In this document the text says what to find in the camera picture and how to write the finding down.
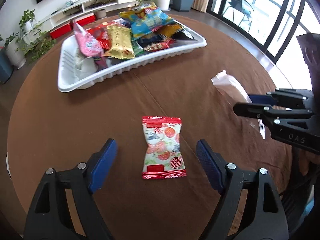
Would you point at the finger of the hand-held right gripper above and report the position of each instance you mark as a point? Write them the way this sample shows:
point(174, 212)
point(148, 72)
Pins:
point(260, 98)
point(250, 108)

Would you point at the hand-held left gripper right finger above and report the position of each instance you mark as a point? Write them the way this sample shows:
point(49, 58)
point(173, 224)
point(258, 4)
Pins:
point(210, 165)

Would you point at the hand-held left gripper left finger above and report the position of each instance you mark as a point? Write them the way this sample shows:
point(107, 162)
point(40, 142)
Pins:
point(103, 165)

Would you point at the translucent white snack packet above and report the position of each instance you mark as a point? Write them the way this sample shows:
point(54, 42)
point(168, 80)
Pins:
point(230, 82)

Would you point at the red white floral candy packet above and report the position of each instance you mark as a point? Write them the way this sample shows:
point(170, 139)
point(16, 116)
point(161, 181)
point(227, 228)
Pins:
point(162, 145)

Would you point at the white plastic tray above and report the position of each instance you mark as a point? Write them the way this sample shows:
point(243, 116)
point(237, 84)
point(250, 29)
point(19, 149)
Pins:
point(75, 80)

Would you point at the large white snack bag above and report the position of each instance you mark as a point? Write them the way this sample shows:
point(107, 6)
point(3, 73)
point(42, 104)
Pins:
point(87, 66)

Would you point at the person's right hand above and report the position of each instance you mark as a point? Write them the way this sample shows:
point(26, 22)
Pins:
point(304, 162)

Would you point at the black framed glass window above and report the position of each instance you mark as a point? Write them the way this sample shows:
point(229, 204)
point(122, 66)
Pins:
point(287, 10)

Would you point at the black balcony chair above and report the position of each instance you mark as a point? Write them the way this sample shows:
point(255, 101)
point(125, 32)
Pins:
point(237, 5)

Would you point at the black snack packet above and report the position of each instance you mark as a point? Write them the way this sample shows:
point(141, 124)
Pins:
point(186, 35)

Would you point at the orange snack packet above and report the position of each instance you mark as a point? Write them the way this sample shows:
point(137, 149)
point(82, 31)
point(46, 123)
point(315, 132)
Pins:
point(171, 30)

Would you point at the gold snack packet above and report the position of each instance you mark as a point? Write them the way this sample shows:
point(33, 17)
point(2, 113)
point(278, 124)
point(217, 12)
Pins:
point(120, 42)

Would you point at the pink snack packet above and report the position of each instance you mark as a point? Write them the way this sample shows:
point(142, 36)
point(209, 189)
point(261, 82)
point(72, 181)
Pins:
point(87, 42)

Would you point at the yellow blue chips packet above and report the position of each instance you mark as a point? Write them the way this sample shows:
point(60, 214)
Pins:
point(147, 20)

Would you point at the small-leaf tree in blue pot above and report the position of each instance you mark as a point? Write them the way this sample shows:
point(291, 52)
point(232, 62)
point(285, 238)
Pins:
point(5, 67)

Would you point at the plant in ribbed white pot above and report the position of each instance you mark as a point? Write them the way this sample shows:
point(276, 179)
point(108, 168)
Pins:
point(16, 55)

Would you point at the red storage box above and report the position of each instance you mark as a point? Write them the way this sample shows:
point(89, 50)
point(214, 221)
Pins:
point(85, 20)
point(61, 30)

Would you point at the small beige plant pot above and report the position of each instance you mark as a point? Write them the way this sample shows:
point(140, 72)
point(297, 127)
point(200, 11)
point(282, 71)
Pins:
point(100, 14)

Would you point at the black set-top box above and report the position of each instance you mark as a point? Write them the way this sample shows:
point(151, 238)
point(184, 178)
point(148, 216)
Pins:
point(97, 4)

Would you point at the small teal object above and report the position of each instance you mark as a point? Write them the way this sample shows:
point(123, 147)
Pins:
point(72, 3)

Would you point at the trailing pothos in white pot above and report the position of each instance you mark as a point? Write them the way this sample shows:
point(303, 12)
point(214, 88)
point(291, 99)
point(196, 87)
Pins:
point(28, 17)

